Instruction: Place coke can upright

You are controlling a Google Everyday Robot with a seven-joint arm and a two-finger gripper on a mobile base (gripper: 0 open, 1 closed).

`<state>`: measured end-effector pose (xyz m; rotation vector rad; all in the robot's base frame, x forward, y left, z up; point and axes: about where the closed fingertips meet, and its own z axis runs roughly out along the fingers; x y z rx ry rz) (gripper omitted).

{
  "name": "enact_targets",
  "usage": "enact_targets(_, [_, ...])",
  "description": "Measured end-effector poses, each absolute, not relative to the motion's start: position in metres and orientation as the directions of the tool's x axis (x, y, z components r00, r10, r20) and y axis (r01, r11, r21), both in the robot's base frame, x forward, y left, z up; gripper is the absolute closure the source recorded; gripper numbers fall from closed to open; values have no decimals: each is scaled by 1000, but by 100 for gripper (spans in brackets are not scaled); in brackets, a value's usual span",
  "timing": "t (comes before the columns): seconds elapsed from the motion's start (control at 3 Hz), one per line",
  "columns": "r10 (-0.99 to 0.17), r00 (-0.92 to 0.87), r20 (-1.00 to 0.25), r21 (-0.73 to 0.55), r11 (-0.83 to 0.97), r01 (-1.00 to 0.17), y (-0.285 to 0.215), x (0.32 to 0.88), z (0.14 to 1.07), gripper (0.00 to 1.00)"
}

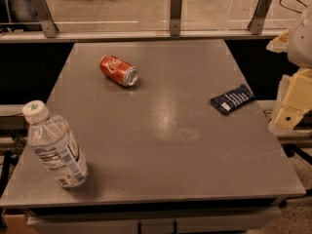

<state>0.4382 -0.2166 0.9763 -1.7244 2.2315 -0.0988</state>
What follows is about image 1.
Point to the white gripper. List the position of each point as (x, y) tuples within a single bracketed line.
[(302, 44)]

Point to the red coke can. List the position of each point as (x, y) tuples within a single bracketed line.
[(118, 70)]

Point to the dark blue snack packet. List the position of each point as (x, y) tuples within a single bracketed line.
[(232, 100)]

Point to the clear plastic water bottle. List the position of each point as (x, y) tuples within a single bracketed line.
[(52, 141)]

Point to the seated person in jeans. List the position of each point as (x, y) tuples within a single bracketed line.
[(21, 11)]

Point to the cardboard box under table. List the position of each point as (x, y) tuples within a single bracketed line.
[(16, 222)]

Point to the right metal bracket post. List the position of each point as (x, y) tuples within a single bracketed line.
[(256, 24)]

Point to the left metal bracket post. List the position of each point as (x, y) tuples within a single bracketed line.
[(48, 26)]

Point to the metal rail behind table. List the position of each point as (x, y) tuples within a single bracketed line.
[(101, 36)]

